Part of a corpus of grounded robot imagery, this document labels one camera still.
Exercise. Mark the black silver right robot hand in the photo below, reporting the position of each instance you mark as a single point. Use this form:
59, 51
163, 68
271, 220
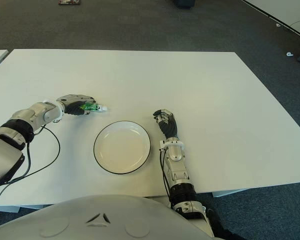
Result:
168, 125

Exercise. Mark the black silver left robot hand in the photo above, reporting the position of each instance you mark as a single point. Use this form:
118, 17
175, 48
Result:
72, 106

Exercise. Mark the green white toothpaste tube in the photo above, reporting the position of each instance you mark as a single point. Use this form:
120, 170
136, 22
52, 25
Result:
95, 107

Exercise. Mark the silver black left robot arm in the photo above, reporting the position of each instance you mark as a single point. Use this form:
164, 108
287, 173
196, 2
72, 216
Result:
7, 145

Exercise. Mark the white plate with black rim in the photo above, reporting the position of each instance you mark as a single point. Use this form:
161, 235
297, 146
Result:
122, 147

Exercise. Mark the flat colourful item on floor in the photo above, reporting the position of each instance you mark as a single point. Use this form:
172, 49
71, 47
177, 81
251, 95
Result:
69, 2

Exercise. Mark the grey robot torso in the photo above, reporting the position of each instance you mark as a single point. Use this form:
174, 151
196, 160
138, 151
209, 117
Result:
102, 220

